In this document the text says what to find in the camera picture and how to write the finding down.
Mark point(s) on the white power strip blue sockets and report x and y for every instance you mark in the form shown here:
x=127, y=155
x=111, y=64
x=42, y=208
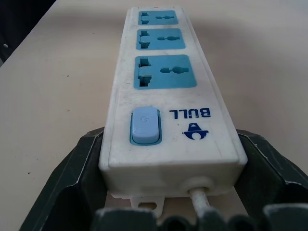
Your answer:
x=166, y=101

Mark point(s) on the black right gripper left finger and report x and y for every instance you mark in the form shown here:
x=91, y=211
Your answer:
x=67, y=173

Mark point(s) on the dark cabinet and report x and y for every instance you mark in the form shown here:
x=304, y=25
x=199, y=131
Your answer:
x=16, y=21

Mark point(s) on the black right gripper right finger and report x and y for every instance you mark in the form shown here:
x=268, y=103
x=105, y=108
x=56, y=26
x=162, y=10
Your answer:
x=269, y=168

